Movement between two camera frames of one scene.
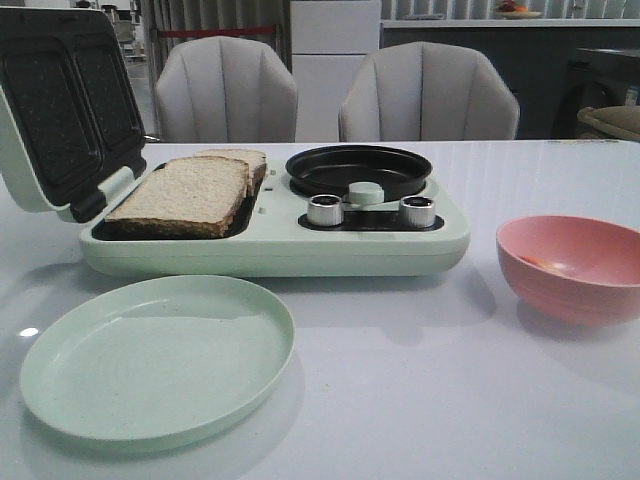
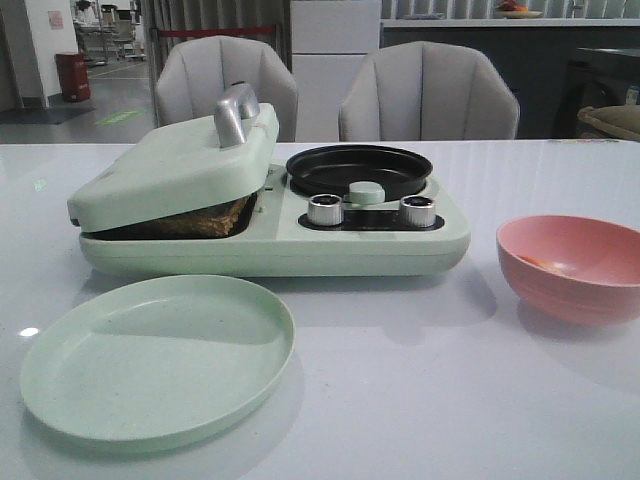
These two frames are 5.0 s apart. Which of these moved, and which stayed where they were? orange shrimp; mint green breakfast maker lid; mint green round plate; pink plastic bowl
Moved: mint green breakfast maker lid
Stayed: mint green round plate; pink plastic bowl; orange shrimp
